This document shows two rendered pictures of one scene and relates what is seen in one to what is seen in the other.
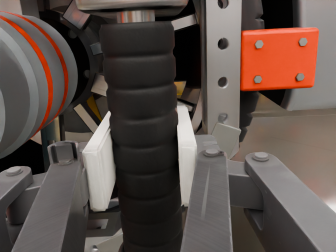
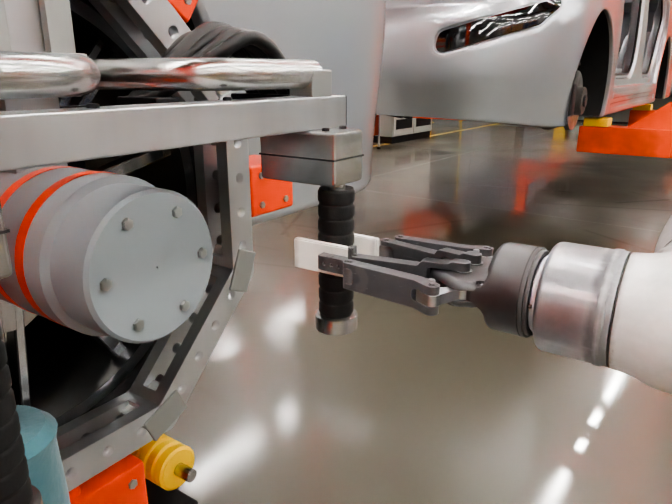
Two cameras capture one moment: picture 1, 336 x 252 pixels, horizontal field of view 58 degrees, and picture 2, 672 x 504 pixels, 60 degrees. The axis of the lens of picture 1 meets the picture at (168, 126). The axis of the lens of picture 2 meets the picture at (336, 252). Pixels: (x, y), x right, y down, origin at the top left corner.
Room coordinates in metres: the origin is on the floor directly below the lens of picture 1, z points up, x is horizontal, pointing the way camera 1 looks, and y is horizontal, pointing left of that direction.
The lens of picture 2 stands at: (-0.15, 0.47, 1.00)
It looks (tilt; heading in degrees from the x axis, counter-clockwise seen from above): 17 degrees down; 304
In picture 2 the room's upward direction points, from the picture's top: straight up
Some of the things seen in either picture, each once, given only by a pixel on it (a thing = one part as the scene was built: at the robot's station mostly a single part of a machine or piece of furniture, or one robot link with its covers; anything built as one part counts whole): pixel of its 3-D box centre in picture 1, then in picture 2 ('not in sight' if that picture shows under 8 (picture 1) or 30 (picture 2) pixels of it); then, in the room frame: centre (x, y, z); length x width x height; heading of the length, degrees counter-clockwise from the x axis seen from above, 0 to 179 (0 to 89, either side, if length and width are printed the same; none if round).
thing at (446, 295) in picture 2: not in sight; (452, 292); (0.01, 0.05, 0.83); 0.05 x 0.05 x 0.02; 11
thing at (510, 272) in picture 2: not in sight; (487, 282); (0.00, 0.01, 0.83); 0.09 x 0.08 x 0.07; 0
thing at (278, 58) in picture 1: (269, 58); (253, 184); (0.39, -0.13, 0.85); 0.09 x 0.08 x 0.07; 90
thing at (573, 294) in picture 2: not in sight; (578, 301); (-0.08, 0.01, 0.83); 0.09 x 0.06 x 0.09; 90
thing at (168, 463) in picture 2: not in sight; (120, 436); (0.49, 0.06, 0.51); 0.29 x 0.06 x 0.06; 0
